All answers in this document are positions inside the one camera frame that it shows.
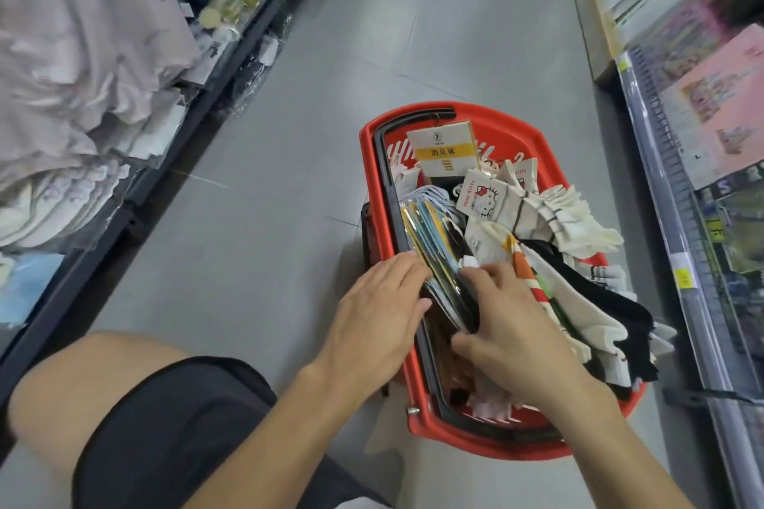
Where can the bundle of white ribbed socks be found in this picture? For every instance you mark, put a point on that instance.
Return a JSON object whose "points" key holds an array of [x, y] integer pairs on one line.
{"points": [[573, 222]]}

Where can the pink illustrated box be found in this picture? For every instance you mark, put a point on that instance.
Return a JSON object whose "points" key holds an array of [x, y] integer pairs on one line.
{"points": [[716, 109]]}

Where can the dark metal shelf rack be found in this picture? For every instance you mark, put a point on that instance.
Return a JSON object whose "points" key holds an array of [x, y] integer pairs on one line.
{"points": [[149, 180]]}

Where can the person's black shorts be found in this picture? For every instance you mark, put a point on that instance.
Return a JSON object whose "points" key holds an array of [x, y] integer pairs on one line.
{"points": [[179, 437]]}

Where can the grey shelf with clear rail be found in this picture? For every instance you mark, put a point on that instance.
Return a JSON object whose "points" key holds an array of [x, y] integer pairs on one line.
{"points": [[686, 240]]}

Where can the person's left hand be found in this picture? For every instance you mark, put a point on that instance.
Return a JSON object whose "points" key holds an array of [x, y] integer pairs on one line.
{"points": [[364, 329]]}

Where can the stack of clear sock packets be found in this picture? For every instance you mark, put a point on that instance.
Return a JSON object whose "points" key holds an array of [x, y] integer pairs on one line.
{"points": [[435, 243]]}

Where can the person's right hand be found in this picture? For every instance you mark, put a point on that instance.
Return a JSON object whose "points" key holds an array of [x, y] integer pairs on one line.
{"points": [[519, 341]]}

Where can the person's left forearm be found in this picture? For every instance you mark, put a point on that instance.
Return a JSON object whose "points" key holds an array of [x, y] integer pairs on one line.
{"points": [[280, 443]]}

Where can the person's right thumb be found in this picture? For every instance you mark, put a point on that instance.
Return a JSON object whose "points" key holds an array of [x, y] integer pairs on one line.
{"points": [[468, 343]]}

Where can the white cat print sock pack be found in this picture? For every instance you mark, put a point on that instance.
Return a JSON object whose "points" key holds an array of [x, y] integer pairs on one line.
{"points": [[486, 195]]}

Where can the light blue packaged garment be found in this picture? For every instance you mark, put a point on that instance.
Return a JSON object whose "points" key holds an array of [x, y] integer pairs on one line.
{"points": [[27, 288]]}

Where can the brown socks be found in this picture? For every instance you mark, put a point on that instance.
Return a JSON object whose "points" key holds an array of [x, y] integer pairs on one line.
{"points": [[443, 350]]}

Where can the lilac hanging garments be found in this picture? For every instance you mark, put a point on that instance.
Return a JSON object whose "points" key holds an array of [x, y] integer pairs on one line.
{"points": [[77, 37]]}

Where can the white fluffy folded garments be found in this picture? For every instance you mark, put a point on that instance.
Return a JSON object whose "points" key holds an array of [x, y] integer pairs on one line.
{"points": [[53, 198]]}

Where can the person's right forearm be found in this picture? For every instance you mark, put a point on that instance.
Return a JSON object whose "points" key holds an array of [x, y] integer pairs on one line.
{"points": [[609, 455]]}

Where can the orange striped sock pack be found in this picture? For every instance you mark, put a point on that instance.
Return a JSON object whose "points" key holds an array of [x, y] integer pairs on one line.
{"points": [[528, 273]]}

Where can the person's bare leg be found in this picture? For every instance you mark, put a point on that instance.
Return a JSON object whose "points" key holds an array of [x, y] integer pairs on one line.
{"points": [[65, 389]]}

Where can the person's left thumb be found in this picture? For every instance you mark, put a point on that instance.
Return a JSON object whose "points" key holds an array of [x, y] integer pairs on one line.
{"points": [[415, 315]]}

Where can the white packaged garment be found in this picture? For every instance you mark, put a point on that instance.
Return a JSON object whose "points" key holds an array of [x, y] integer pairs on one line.
{"points": [[152, 136]]}

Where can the pile of black white socks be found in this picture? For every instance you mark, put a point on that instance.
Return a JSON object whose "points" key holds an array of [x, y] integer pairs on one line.
{"points": [[615, 312]]}

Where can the yellow price tag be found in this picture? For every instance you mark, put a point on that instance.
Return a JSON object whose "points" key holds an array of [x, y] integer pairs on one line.
{"points": [[684, 278]]}

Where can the yellow label sock pack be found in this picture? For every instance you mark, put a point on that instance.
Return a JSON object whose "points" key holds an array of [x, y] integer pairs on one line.
{"points": [[441, 148]]}

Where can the red plastic shopping basket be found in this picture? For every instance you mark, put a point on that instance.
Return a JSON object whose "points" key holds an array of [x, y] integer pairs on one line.
{"points": [[513, 116]]}

